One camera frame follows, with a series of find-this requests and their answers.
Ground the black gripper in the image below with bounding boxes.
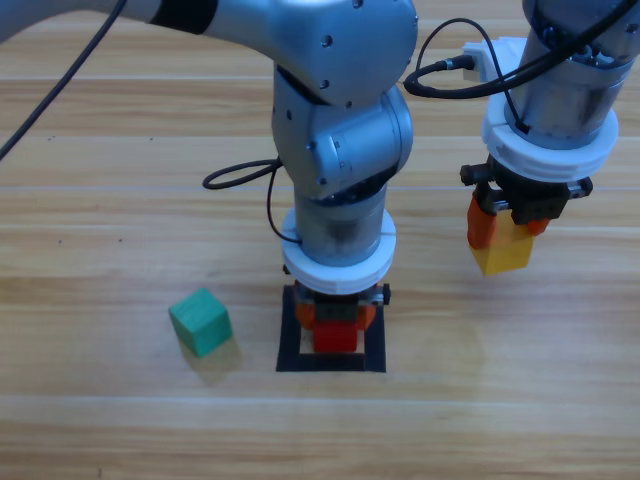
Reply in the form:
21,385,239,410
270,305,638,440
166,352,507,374
282,267,392,331
459,162,595,251

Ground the red wooden cube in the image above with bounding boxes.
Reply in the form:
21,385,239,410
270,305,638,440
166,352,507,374
313,319,360,354

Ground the yellow wooden cube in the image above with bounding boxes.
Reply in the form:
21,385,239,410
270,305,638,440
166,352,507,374
473,215,535,277

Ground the green wooden cube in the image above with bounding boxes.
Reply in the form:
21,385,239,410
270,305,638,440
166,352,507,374
168,287,234,359

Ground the black tape square outline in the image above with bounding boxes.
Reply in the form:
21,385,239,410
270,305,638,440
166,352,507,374
275,284,387,374

